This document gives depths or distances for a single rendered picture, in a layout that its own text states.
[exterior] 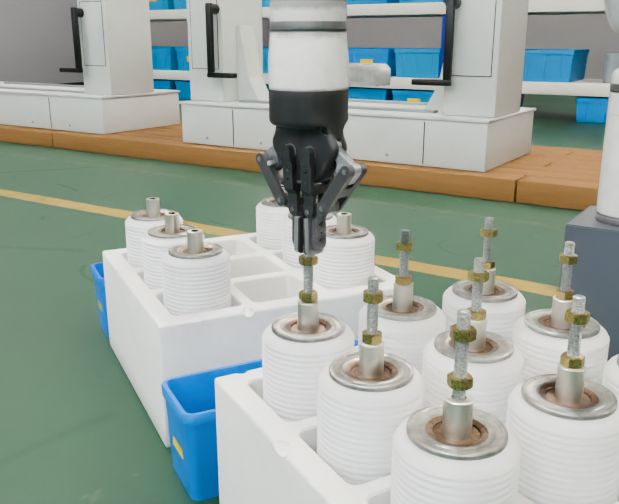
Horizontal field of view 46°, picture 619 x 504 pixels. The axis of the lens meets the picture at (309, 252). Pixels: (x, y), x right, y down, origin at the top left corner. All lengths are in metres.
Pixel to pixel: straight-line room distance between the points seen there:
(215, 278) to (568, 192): 1.70
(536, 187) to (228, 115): 1.38
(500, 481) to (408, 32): 9.34
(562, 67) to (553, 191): 2.82
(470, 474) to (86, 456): 0.63
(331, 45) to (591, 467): 0.41
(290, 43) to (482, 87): 2.09
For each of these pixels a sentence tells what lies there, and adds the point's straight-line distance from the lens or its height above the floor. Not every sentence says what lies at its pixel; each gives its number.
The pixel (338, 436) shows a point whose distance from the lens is 0.65.
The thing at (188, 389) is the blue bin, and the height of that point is 0.10.
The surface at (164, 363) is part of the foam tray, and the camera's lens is 0.99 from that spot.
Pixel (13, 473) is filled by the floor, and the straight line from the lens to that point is 1.05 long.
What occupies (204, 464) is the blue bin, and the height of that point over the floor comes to 0.05.
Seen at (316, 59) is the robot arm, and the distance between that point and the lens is 0.66.
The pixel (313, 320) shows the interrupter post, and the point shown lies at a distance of 0.74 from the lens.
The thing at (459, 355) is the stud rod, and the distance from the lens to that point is 0.54.
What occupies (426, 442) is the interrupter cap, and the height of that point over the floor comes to 0.25.
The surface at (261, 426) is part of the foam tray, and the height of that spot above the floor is 0.18.
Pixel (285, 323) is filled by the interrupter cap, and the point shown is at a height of 0.25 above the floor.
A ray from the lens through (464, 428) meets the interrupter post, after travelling 0.56.
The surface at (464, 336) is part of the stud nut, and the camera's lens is 0.53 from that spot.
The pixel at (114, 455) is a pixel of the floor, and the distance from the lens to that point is 1.05.
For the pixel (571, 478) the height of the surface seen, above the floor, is 0.20.
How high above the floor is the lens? 0.54
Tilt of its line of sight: 16 degrees down
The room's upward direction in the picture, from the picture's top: straight up
